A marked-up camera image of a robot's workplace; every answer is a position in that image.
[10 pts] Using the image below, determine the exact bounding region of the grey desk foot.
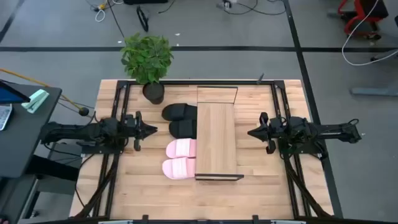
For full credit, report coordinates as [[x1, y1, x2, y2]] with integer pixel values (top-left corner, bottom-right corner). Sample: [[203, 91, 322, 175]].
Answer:
[[350, 86, 398, 96]]

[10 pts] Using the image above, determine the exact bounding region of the grey power strip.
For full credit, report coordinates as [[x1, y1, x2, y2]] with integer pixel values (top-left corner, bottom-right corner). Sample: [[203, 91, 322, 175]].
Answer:
[[216, 0, 238, 10]]

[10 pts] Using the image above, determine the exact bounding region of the yellow plug white cord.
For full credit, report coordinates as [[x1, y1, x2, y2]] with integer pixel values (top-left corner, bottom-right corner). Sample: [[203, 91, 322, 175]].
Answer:
[[94, 1, 108, 23]]

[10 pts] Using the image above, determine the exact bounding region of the black strap loop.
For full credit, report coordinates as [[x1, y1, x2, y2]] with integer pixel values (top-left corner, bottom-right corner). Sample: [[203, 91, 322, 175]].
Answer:
[[136, 5, 150, 33]]

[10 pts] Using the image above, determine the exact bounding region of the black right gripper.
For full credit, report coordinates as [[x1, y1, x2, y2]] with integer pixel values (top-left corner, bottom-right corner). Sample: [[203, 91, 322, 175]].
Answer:
[[248, 111, 282, 155]]

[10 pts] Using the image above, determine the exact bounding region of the wooden shelf black metal frame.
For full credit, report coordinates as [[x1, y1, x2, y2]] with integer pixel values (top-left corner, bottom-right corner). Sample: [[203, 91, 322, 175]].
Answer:
[[195, 85, 245, 181]]

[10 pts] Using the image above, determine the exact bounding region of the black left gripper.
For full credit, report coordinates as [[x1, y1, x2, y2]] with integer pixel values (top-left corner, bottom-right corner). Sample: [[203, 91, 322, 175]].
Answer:
[[124, 111, 159, 152]]

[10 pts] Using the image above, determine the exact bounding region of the black looped floor cable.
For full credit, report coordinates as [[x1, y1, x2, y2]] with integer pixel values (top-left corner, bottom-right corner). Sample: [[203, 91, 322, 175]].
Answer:
[[231, 0, 287, 16]]

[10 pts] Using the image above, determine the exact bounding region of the red and black cart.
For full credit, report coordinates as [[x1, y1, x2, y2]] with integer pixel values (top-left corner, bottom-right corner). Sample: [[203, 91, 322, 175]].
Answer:
[[338, 0, 389, 40]]

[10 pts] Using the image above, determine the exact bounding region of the dark grey side desk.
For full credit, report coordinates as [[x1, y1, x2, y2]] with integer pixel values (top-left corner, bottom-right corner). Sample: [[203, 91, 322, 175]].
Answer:
[[0, 81, 63, 179]]

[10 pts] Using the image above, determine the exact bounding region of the grey chair base leg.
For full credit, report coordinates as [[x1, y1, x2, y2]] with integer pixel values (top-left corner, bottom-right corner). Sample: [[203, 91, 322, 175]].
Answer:
[[369, 48, 398, 62]]

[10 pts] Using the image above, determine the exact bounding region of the yellow cable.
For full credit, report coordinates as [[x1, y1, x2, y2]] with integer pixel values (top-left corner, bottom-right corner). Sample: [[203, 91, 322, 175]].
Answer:
[[0, 67, 82, 110]]

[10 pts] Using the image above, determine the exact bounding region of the green potted plant black pot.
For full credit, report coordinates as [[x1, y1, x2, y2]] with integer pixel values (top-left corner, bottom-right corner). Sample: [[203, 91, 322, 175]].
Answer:
[[119, 32, 174, 106]]

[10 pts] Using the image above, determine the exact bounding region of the thin black floor cable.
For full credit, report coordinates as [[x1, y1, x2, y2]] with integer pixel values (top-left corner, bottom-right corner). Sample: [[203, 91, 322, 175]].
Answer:
[[106, 0, 126, 39]]

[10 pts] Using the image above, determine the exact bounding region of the black aluminium table frame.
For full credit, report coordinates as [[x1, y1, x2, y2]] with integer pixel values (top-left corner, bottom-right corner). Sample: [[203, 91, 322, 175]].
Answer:
[[74, 80, 335, 220]]

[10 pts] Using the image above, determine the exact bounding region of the pink slide sandal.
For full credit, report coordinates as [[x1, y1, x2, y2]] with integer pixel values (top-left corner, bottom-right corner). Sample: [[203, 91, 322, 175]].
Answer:
[[161, 157, 197, 180], [165, 138, 197, 159]]

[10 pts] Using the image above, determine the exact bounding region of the white floor cable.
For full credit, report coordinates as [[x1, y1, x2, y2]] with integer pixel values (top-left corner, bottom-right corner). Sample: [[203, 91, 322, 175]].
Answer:
[[341, 0, 398, 67]]

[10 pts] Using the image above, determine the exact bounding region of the black box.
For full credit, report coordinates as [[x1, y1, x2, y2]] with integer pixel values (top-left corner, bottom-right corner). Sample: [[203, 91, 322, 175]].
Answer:
[[123, 0, 169, 5]]

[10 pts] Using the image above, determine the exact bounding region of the dark grey computer case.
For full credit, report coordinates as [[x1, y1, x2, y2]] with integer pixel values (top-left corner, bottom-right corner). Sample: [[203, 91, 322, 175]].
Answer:
[[46, 142, 83, 166]]

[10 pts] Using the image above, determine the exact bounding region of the mint green stapler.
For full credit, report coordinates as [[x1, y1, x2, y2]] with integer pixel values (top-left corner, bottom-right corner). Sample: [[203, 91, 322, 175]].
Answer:
[[21, 89, 50, 114]]

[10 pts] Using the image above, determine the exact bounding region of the black slide sandal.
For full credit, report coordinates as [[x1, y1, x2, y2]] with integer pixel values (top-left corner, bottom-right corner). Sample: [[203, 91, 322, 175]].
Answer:
[[161, 103, 198, 122], [169, 119, 198, 139]]

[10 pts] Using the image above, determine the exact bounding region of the open laptop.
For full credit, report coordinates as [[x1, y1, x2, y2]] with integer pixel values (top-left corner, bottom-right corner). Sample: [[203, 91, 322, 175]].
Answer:
[[0, 79, 31, 131]]

